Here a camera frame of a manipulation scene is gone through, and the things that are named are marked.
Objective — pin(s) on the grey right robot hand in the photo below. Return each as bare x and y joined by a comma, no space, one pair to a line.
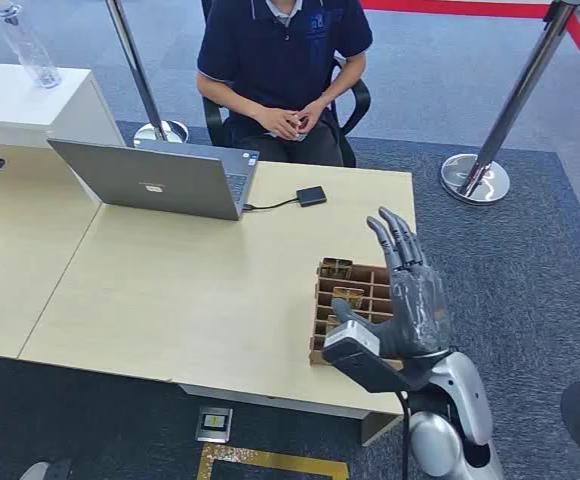
415,311

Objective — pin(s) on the person's right hand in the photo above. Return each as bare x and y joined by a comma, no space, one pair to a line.
280,123

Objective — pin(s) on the person's left hand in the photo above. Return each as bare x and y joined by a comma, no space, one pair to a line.
313,116

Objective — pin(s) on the person's left forearm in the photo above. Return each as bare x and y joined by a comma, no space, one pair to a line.
345,76

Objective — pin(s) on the person's right forearm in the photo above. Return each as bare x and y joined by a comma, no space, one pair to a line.
230,96

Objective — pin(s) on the brown slotted card holder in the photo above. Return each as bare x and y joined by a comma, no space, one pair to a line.
365,281

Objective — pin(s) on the person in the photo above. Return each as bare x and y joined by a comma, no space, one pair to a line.
280,46

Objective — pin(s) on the gold and black card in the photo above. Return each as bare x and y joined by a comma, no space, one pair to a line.
336,268
347,295

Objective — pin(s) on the black office chair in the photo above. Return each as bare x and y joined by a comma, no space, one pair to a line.
361,99

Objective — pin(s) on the black external drive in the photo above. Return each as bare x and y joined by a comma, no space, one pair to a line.
311,196

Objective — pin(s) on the dark grey floor rug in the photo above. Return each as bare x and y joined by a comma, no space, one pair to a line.
520,298

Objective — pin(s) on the silver laptop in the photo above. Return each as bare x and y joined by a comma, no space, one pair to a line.
160,182

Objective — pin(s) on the light wood desk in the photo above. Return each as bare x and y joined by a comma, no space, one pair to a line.
20,265
195,298

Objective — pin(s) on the yellow floor tape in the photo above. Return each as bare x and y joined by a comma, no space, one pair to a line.
270,458

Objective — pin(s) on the metal floor socket box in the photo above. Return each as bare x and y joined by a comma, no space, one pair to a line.
214,424

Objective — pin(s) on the white cabinet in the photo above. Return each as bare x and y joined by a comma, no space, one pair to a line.
25,99

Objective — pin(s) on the clear plastic water bottle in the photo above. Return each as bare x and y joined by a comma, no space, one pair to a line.
27,50

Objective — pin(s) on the pale grey floor object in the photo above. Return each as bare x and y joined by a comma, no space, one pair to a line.
35,472

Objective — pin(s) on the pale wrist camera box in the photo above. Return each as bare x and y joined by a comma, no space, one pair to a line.
353,339

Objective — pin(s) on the chrome stanchion post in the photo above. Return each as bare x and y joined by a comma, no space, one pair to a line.
510,112
137,73

